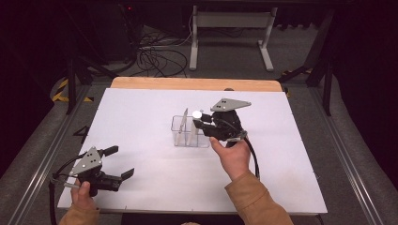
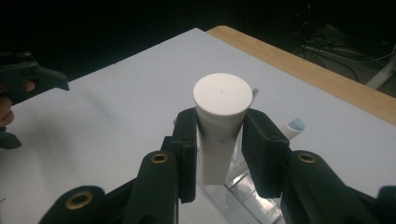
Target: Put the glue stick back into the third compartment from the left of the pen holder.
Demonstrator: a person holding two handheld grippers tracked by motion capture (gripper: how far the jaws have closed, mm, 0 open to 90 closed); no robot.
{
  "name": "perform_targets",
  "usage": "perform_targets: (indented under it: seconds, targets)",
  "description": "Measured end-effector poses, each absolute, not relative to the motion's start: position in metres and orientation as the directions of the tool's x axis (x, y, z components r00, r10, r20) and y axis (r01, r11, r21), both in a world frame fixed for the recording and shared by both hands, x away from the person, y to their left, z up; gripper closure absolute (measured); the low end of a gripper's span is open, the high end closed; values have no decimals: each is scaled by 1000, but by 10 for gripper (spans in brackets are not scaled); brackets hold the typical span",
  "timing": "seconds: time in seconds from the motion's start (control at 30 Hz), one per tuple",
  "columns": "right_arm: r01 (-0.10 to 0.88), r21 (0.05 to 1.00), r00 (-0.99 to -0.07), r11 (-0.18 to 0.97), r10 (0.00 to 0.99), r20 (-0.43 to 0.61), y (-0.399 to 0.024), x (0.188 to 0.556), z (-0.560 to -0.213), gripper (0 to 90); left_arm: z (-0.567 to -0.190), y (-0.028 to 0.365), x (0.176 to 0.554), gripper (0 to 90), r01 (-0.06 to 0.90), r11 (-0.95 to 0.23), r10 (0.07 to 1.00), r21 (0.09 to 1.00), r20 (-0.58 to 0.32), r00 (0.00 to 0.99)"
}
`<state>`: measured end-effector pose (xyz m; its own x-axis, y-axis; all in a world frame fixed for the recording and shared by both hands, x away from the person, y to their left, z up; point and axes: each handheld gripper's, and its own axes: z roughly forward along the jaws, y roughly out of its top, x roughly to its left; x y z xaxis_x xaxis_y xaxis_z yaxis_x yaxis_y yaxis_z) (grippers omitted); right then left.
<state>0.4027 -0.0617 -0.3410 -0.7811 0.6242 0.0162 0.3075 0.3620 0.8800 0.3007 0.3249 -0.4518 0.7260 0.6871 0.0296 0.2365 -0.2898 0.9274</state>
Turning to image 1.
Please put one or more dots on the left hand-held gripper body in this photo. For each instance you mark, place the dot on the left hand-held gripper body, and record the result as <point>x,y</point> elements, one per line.
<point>89,162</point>

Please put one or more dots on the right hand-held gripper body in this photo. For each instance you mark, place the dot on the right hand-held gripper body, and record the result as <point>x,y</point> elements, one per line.
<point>226,125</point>

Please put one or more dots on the white round marker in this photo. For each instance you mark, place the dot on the white round marker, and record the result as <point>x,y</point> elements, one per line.
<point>196,114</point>

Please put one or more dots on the clear plastic organizer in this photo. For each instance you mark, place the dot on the clear plastic organizer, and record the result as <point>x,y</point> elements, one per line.
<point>203,142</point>

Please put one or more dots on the person's left hand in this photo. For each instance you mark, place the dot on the person's left hand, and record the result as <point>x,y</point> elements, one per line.
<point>82,197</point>

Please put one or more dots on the person's right hand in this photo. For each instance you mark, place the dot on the person's right hand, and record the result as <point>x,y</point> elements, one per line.
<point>234,159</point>

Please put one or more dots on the wooden table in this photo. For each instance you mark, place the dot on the wooden table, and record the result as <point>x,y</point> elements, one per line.
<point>194,83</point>

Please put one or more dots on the white board sheet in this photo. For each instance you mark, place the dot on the white board sheet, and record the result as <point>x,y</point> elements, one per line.
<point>150,109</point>

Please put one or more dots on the yellow black hazard tape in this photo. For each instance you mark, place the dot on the yellow black hazard tape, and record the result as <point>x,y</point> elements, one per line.
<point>61,93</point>

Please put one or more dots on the black metal stand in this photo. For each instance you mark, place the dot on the black metal stand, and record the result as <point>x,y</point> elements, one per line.
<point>327,87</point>
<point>71,84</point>

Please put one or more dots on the white metal stand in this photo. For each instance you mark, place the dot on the white metal stand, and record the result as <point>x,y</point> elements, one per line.
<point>233,19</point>

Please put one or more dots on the black equipment box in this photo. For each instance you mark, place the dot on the black equipment box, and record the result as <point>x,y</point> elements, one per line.
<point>115,28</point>

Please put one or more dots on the aluminium floor rail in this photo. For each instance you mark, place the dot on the aluminium floor rail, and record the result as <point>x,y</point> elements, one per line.
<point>47,156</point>
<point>347,156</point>

